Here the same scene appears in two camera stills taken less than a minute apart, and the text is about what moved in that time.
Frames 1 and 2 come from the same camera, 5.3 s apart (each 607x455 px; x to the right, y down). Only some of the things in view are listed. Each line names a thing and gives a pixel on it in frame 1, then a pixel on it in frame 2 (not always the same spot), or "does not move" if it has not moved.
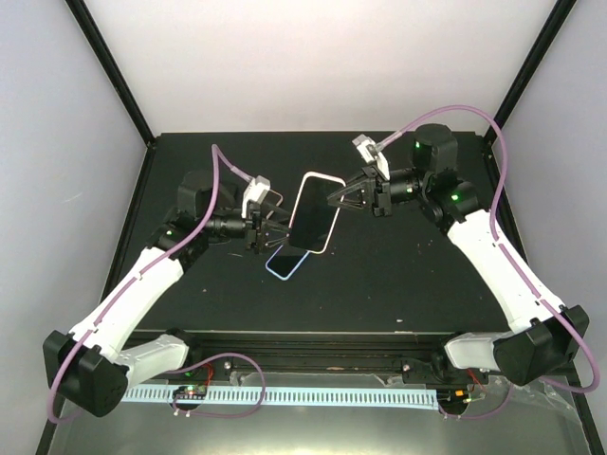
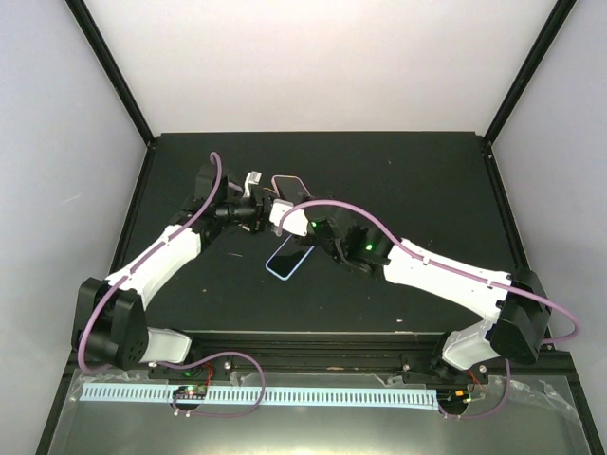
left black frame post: [86, 23] does not move
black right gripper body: [382, 198] → [337, 253]
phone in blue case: [286, 261] does not move
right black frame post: [542, 44] does not move
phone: [314, 217] → [290, 188]
